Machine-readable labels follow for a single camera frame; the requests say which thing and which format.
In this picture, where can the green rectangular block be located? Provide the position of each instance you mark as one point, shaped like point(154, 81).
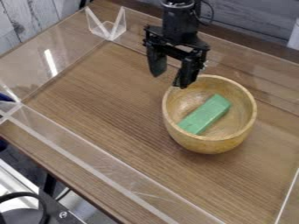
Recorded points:
point(206, 114)

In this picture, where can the blue object at left edge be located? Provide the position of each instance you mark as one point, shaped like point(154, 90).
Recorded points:
point(6, 98)

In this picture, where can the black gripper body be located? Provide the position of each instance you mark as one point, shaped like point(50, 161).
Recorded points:
point(175, 37)

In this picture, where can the light wooden bowl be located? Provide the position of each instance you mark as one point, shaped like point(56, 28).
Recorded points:
point(227, 133)

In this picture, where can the clear acrylic tray enclosure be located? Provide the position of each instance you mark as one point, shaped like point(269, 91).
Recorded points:
point(87, 120)

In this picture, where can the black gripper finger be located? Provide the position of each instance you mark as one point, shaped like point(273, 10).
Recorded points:
point(156, 59)
point(191, 66)

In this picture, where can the black metal bracket with screw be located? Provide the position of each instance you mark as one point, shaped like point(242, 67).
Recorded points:
point(59, 215)

